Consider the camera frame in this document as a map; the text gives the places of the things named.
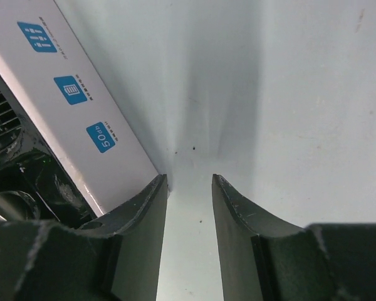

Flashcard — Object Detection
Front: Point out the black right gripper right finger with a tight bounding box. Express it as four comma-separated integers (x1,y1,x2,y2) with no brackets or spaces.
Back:
212,174,376,300

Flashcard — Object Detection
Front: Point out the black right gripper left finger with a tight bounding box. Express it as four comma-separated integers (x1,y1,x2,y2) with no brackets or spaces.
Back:
0,175,168,300

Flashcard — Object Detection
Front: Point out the white cardboard box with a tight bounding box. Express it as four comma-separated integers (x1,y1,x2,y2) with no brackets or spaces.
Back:
0,1,157,216

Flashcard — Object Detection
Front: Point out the black plastic tray insert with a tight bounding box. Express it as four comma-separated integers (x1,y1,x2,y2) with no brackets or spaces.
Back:
0,59,98,228

